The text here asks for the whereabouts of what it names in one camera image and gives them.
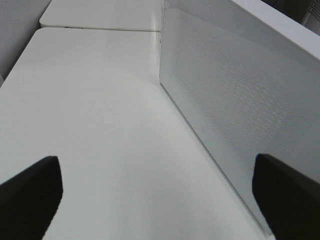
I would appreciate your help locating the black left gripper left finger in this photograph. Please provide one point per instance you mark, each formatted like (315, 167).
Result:
(30, 199)

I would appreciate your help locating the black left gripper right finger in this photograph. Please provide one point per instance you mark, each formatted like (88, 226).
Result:
(288, 199)

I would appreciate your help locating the white microwave door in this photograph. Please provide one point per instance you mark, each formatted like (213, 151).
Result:
(244, 94)

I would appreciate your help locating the white microwave oven body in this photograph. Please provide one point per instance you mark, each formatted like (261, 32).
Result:
(232, 14)

